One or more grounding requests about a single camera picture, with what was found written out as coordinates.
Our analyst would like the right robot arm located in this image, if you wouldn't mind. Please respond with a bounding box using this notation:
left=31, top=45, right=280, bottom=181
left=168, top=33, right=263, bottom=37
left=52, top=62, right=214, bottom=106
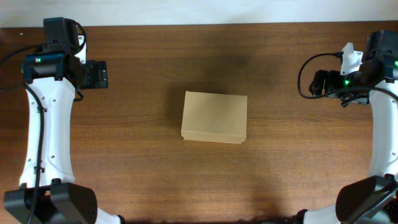
left=291, top=29, right=397, bottom=224

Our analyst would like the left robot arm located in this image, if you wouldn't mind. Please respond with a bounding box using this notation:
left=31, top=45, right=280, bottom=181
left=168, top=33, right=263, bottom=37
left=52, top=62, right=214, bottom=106
left=4, top=17, right=125, bottom=224

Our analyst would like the brown cardboard box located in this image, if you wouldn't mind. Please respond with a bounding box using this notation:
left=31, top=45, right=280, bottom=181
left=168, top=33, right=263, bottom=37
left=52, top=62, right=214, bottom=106
left=181, top=91, right=248, bottom=144

